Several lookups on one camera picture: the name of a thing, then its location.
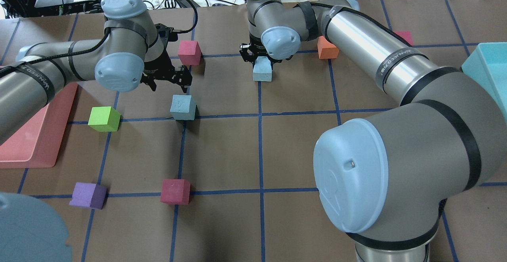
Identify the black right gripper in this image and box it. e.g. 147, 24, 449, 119
239, 32, 278, 72

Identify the purple foam block left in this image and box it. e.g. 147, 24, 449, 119
69, 182, 107, 210

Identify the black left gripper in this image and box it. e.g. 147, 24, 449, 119
140, 23, 193, 94

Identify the pink foam block near left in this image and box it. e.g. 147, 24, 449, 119
160, 179, 191, 205

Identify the pink foam block right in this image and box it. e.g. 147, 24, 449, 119
395, 31, 414, 46

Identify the pink foam block far left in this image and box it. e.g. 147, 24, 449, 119
178, 40, 202, 66

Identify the light blue foam block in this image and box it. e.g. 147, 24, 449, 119
170, 95, 197, 120
252, 56, 273, 82

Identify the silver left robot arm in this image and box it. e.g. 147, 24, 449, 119
0, 0, 193, 143

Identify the pink foam block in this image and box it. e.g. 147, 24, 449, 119
395, 31, 414, 46
178, 40, 202, 66
160, 179, 191, 205

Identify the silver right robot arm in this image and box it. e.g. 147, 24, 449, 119
201, 0, 506, 262

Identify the pink plastic bin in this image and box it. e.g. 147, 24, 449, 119
0, 82, 78, 169

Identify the cyan plastic bin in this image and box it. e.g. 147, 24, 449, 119
461, 42, 507, 117

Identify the green foam block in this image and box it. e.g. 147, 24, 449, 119
88, 106, 121, 132

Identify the orange foam block far right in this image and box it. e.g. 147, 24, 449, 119
317, 36, 340, 60

